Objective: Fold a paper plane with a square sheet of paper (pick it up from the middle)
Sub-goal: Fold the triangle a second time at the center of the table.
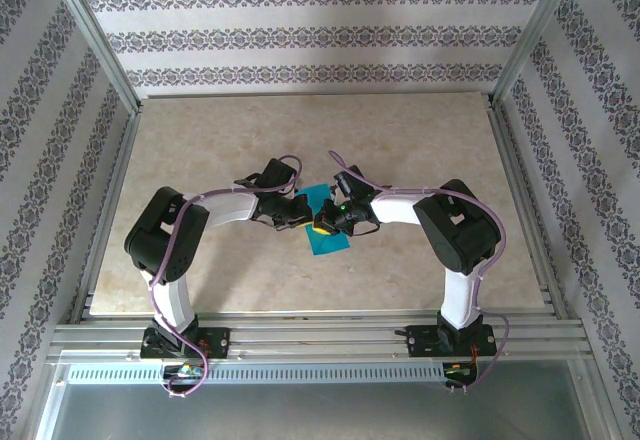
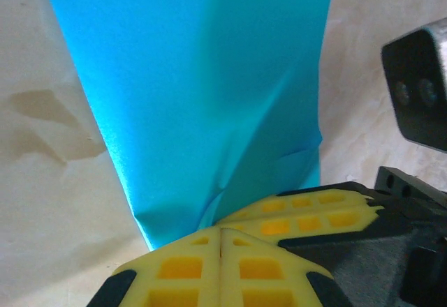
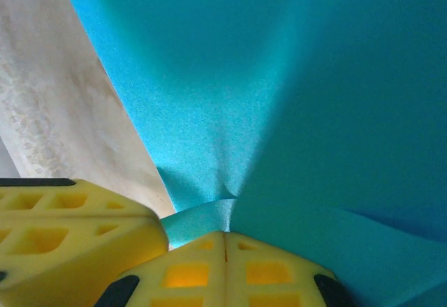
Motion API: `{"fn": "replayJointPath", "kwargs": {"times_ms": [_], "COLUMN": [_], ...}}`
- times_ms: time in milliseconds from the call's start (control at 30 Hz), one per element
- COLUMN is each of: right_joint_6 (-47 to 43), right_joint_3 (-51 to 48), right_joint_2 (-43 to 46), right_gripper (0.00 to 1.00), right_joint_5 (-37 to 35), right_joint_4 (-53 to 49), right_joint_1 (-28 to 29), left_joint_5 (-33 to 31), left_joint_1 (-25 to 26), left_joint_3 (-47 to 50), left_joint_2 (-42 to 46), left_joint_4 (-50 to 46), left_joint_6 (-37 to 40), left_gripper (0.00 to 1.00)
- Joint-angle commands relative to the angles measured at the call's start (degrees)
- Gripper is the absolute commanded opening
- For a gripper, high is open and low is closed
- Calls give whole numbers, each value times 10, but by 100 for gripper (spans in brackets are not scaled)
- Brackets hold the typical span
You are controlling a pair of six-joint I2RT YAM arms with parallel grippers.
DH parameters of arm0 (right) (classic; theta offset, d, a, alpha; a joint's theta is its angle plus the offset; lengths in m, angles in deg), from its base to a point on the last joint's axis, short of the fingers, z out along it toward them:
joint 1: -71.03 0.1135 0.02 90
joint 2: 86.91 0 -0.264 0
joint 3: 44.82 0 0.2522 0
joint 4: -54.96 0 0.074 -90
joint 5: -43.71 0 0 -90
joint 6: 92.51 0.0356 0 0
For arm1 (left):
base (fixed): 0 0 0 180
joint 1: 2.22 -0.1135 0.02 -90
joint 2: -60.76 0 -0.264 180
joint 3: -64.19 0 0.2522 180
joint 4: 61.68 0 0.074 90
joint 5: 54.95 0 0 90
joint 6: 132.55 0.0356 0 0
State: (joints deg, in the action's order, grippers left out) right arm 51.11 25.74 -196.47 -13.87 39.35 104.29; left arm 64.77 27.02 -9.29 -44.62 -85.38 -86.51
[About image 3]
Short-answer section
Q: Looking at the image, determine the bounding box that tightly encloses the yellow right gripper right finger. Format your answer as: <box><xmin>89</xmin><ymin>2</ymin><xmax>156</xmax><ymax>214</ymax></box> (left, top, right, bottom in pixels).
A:
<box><xmin>226</xmin><ymin>232</ymin><xmax>360</xmax><ymax>307</ymax></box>

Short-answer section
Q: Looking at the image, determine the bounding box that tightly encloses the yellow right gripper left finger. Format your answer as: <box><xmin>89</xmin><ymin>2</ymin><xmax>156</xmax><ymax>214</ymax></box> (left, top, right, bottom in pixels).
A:
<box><xmin>94</xmin><ymin>232</ymin><xmax>227</xmax><ymax>307</ymax></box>

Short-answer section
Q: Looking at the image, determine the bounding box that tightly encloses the blue paper sheet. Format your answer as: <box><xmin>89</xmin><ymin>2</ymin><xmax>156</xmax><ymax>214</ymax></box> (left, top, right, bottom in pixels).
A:
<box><xmin>55</xmin><ymin>0</ymin><xmax>447</xmax><ymax>307</ymax></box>

